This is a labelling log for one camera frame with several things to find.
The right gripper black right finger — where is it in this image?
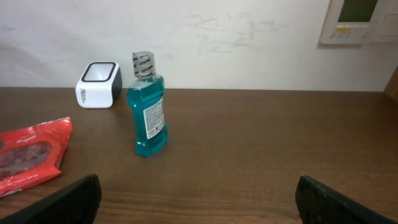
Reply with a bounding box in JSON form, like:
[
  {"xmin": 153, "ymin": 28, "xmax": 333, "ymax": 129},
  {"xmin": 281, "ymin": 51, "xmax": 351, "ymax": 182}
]
[{"xmin": 295, "ymin": 175, "xmax": 397, "ymax": 224}]

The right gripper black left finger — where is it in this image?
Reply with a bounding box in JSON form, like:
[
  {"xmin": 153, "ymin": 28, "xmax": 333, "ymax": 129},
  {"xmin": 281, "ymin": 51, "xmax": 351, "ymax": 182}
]
[{"xmin": 1, "ymin": 174, "xmax": 102, "ymax": 224}]

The red snack bag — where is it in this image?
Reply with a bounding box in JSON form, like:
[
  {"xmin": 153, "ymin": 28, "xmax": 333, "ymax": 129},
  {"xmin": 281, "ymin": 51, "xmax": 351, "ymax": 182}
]
[{"xmin": 1, "ymin": 117, "xmax": 73, "ymax": 197}]

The white barcode scanner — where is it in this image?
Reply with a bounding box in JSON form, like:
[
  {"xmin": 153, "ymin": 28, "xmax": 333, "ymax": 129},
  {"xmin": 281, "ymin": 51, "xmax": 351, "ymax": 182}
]
[{"xmin": 75, "ymin": 62, "xmax": 123, "ymax": 108}]

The white wall control panel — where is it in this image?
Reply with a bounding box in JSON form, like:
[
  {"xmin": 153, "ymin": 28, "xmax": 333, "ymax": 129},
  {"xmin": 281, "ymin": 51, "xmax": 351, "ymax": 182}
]
[{"xmin": 319, "ymin": 0, "xmax": 397, "ymax": 45}]

